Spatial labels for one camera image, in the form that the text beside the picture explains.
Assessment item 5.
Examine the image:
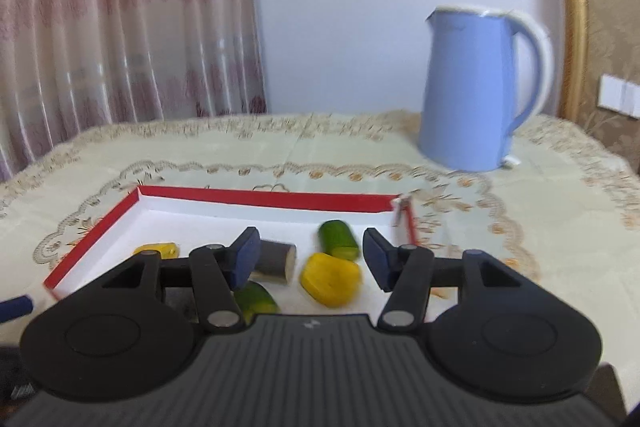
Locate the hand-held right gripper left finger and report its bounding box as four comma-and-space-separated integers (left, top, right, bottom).
95, 227, 262, 334

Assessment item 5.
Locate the blue electric kettle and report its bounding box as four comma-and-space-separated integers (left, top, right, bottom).
417, 5, 554, 172

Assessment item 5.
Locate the red shallow cardboard box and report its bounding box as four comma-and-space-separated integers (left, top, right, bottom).
42, 185, 418, 303

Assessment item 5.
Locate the gold framed panel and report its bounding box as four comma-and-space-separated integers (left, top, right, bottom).
552, 0, 640, 168

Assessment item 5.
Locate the green cucumber piece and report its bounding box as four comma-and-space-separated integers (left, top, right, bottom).
234, 281, 280, 323
318, 220, 360, 262

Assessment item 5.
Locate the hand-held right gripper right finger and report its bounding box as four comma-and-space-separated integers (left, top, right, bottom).
362, 228, 536, 333

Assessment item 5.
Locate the dark sugarcane piece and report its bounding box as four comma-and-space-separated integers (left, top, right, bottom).
250, 241, 297, 284

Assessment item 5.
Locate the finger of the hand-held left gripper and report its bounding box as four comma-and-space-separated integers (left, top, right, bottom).
0, 294, 35, 323

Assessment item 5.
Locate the yellow corn piece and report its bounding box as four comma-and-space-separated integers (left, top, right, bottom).
300, 253, 362, 308
132, 243, 180, 260

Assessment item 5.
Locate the white wall switch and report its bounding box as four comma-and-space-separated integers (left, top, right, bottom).
598, 74, 640, 118

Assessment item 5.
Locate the pink patterned curtain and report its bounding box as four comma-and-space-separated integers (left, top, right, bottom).
0, 0, 268, 180

